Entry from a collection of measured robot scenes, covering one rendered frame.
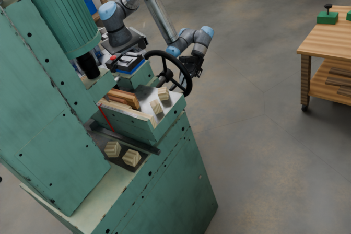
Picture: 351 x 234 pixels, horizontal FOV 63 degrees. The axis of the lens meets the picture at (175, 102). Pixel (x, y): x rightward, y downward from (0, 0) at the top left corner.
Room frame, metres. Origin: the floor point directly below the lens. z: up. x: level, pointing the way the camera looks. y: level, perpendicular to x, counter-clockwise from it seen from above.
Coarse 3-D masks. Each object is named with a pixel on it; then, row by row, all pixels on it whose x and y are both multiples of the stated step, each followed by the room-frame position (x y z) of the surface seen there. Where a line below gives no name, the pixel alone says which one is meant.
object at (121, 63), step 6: (114, 54) 1.16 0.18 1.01; (120, 54) 1.14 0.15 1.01; (108, 60) 1.13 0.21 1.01; (114, 60) 1.11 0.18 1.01; (132, 60) 1.07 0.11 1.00; (138, 60) 1.08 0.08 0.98; (144, 60) 1.10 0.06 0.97; (108, 66) 1.11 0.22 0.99; (120, 66) 1.07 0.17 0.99; (126, 66) 1.04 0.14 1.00; (132, 66) 1.05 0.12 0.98; (138, 66) 1.07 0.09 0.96; (114, 72) 1.09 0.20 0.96; (120, 72) 1.08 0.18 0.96; (126, 72) 1.05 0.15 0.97; (132, 72) 1.04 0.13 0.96
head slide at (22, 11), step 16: (0, 0) 0.83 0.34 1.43; (16, 0) 0.80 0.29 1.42; (16, 16) 0.78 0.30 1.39; (32, 16) 0.81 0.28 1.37; (32, 32) 0.79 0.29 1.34; (48, 32) 0.81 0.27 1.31; (32, 48) 0.77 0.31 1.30; (48, 48) 0.80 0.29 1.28; (48, 64) 0.78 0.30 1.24; (64, 64) 0.81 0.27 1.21; (64, 80) 0.79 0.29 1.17; (80, 80) 0.82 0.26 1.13; (64, 96) 0.77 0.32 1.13; (80, 96) 0.80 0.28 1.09; (80, 112) 0.78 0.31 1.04
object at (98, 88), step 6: (102, 72) 0.94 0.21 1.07; (108, 72) 0.93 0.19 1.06; (96, 78) 0.91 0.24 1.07; (102, 78) 0.91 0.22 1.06; (108, 78) 0.92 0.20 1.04; (84, 84) 0.90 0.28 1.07; (90, 84) 0.88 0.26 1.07; (96, 84) 0.89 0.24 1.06; (102, 84) 0.90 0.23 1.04; (108, 84) 0.91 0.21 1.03; (114, 84) 0.93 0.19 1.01; (90, 90) 0.86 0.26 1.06; (96, 90) 0.88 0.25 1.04; (102, 90) 0.89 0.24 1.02; (108, 90) 0.91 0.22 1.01; (96, 96) 0.87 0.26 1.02; (102, 96) 0.88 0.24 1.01; (96, 102) 0.86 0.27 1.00
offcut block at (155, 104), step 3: (156, 99) 0.84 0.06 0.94; (150, 102) 0.83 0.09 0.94; (153, 102) 0.83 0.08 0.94; (156, 102) 0.82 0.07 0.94; (150, 105) 0.83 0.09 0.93; (153, 105) 0.81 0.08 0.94; (156, 105) 0.81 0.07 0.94; (159, 105) 0.81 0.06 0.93; (153, 108) 0.80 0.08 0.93; (156, 108) 0.81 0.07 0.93; (159, 108) 0.81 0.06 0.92; (156, 111) 0.81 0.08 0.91; (159, 111) 0.81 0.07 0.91
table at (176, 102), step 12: (156, 84) 1.07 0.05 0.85; (144, 96) 0.94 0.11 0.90; (156, 96) 0.91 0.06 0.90; (180, 96) 0.86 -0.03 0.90; (132, 108) 0.89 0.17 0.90; (144, 108) 0.86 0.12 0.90; (168, 108) 0.81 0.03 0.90; (180, 108) 0.84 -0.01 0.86; (96, 120) 0.97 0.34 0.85; (108, 120) 0.90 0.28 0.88; (156, 120) 0.77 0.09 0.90; (168, 120) 0.78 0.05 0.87; (132, 132) 0.81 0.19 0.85; (144, 132) 0.76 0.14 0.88; (156, 132) 0.74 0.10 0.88
